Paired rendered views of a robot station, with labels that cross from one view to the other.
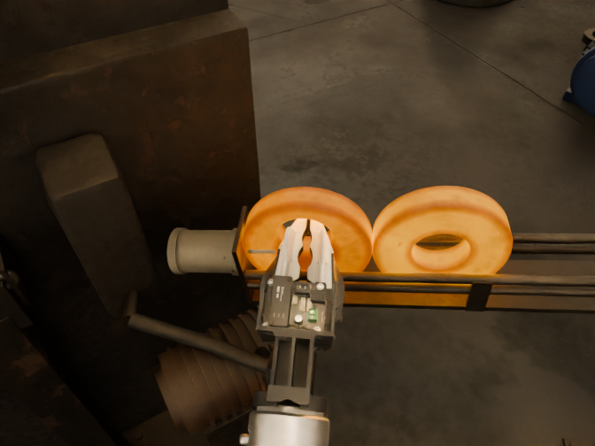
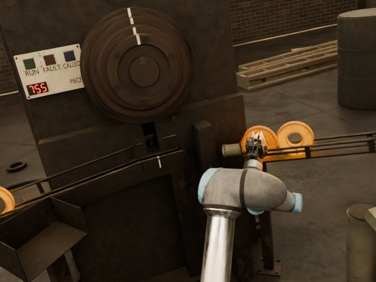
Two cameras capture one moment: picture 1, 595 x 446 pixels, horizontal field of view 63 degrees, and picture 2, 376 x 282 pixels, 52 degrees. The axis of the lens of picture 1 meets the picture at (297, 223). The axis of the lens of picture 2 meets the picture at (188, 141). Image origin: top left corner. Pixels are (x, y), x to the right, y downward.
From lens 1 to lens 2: 1.26 m
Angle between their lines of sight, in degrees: 28
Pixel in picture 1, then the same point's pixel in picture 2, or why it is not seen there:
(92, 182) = (206, 126)
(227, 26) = (238, 94)
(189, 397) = not seen: hidden behind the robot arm
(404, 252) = (285, 141)
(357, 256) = (272, 144)
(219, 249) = (235, 146)
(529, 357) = not seen: outside the picture
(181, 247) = (225, 147)
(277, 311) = (249, 142)
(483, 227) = (302, 129)
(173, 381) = not seen: hidden behind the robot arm
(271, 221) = (249, 134)
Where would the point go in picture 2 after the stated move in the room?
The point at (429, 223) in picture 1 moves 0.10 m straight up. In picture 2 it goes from (288, 130) to (287, 107)
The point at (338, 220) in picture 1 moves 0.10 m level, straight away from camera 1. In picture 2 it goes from (266, 131) to (269, 123)
